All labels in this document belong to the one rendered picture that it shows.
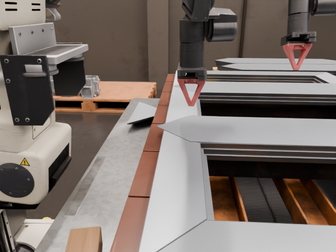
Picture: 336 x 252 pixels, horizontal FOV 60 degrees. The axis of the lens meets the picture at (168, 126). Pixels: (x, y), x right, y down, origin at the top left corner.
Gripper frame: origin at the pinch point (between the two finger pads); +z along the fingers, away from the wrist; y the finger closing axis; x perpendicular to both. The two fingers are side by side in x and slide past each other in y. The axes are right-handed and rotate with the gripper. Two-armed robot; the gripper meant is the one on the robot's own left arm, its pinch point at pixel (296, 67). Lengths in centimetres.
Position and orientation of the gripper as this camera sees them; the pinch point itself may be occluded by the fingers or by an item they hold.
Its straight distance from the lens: 94.6
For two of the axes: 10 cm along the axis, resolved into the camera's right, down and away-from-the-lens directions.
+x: -10.0, 0.0, 0.6
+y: 0.6, -1.4, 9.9
